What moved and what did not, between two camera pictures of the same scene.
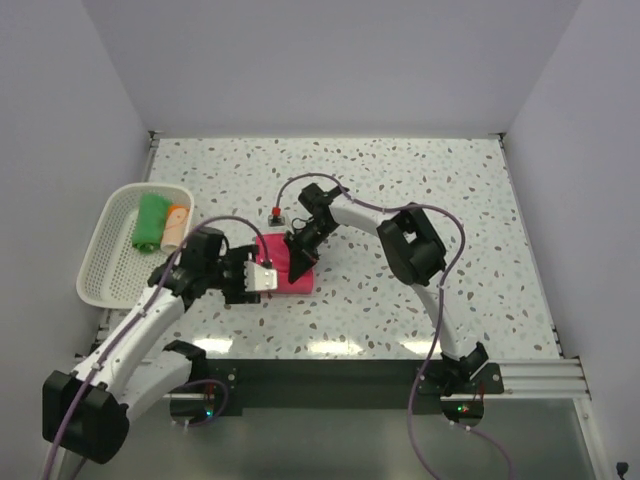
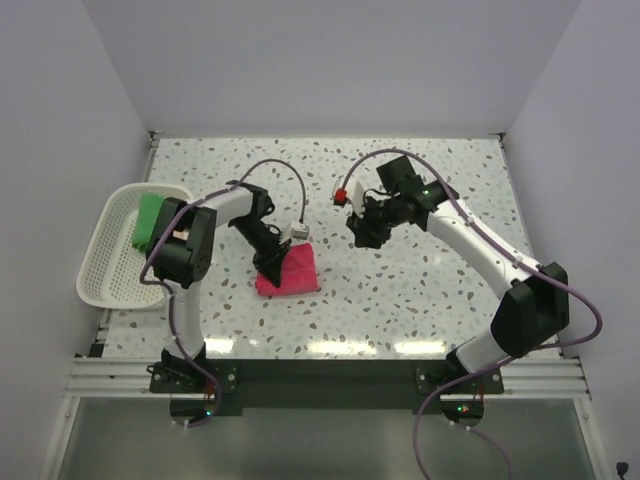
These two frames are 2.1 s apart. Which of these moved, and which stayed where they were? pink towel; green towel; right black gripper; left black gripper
Moved: right black gripper; left black gripper
Stayed: pink towel; green towel
